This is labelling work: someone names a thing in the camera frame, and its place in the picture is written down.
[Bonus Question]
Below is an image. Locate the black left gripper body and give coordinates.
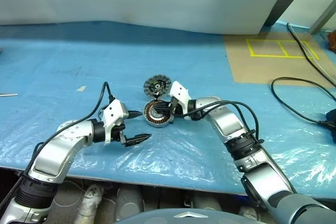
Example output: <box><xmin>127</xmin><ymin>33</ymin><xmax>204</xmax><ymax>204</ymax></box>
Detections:
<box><xmin>111</xmin><ymin>123</ymin><xmax>128</xmax><ymax>146</ymax></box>

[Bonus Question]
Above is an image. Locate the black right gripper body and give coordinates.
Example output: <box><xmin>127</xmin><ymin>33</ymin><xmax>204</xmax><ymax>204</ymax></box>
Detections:
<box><xmin>169</xmin><ymin>97</ymin><xmax>185</xmax><ymax>118</ymax></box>

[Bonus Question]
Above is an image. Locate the motor housing with copper windings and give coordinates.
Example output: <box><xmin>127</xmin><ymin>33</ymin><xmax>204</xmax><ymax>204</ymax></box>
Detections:
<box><xmin>143</xmin><ymin>101</ymin><xmax>175</xmax><ymax>128</ymax></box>

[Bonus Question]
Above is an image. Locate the round silver motor lid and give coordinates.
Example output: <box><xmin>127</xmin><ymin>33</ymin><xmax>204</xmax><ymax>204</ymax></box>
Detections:
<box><xmin>143</xmin><ymin>74</ymin><xmax>172</xmax><ymax>98</ymax></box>

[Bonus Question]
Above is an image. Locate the blue plastic table sheet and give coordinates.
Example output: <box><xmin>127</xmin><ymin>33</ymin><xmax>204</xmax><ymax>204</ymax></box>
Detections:
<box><xmin>0</xmin><ymin>20</ymin><xmax>336</xmax><ymax>200</ymax></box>

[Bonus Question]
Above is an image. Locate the white rounded shape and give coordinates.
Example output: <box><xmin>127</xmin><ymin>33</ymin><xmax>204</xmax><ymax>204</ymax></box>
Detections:
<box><xmin>78</xmin><ymin>184</ymin><xmax>104</xmax><ymax>224</ymax></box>

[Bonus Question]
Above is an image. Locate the brown cardboard sheet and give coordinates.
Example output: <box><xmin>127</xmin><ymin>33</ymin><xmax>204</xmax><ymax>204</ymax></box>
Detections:
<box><xmin>223</xmin><ymin>31</ymin><xmax>336</xmax><ymax>89</ymax></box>

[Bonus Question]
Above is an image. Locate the grey robot torso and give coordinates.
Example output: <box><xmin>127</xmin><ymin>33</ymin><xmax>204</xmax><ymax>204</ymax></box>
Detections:
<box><xmin>115</xmin><ymin>207</ymin><xmax>238</xmax><ymax>224</ymax></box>

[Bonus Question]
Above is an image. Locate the yellow tape rectangle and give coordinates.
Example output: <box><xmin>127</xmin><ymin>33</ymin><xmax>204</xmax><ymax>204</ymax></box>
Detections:
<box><xmin>246</xmin><ymin>39</ymin><xmax>320</xmax><ymax>60</ymax></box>

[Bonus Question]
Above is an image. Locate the black panel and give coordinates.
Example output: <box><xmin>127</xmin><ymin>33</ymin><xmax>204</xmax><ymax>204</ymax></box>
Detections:
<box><xmin>267</xmin><ymin>0</ymin><xmax>311</xmax><ymax>27</ymax></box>

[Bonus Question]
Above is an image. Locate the black power adapter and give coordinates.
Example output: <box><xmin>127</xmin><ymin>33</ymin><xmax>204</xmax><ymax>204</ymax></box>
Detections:
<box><xmin>325</xmin><ymin>108</ymin><xmax>336</xmax><ymax>141</ymax></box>

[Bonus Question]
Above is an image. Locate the red-brown object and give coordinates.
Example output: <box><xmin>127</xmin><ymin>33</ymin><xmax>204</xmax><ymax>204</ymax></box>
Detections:
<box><xmin>327</xmin><ymin>30</ymin><xmax>336</xmax><ymax>51</ymax></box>

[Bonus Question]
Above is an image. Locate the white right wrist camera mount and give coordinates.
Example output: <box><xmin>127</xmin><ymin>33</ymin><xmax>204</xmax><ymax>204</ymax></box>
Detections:
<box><xmin>169</xmin><ymin>80</ymin><xmax>197</xmax><ymax>114</ymax></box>

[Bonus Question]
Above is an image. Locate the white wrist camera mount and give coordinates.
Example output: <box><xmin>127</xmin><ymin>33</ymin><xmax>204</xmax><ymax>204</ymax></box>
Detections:
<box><xmin>169</xmin><ymin>80</ymin><xmax>197</xmax><ymax>114</ymax></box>
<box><xmin>101</xmin><ymin>100</ymin><xmax>129</xmax><ymax>144</ymax></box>

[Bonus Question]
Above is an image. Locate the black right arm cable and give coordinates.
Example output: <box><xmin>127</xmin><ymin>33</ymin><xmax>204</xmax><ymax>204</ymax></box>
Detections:
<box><xmin>181</xmin><ymin>100</ymin><xmax>265</xmax><ymax>146</ymax></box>

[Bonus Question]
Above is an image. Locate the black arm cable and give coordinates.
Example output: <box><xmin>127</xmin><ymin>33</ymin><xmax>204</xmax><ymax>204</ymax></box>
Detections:
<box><xmin>22</xmin><ymin>81</ymin><xmax>117</xmax><ymax>180</ymax></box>
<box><xmin>181</xmin><ymin>100</ymin><xmax>265</xmax><ymax>146</ymax></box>

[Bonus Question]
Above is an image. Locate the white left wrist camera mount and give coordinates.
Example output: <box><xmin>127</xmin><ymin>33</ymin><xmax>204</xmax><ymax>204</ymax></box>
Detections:
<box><xmin>101</xmin><ymin>100</ymin><xmax>129</xmax><ymax>144</ymax></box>

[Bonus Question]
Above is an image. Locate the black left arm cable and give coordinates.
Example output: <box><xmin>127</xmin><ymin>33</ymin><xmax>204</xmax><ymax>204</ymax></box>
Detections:
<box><xmin>22</xmin><ymin>81</ymin><xmax>117</xmax><ymax>180</ymax></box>

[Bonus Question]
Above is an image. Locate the looped black power cable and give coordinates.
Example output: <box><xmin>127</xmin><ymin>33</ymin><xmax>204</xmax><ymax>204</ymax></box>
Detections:
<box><xmin>270</xmin><ymin>77</ymin><xmax>336</xmax><ymax>128</ymax></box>

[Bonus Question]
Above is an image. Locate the long black cable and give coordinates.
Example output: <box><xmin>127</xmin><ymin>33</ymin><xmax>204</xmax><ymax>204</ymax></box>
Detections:
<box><xmin>287</xmin><ymin>23</ymin><xmax>336</xmax><ymax>89</ymax></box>

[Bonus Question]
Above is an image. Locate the thin white cable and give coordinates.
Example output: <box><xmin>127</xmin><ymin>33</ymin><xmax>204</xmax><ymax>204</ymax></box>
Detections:
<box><xmin>288</xmin><ymin>23</ymin><xmax>336</xmax><ymax>82</ymax></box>

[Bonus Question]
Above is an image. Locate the aluminium post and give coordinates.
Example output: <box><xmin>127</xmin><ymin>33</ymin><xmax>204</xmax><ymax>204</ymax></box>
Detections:
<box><xmin>310</xmin><ymin>0</ymin><xmax>336</xmax><ymax>35</ymax></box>

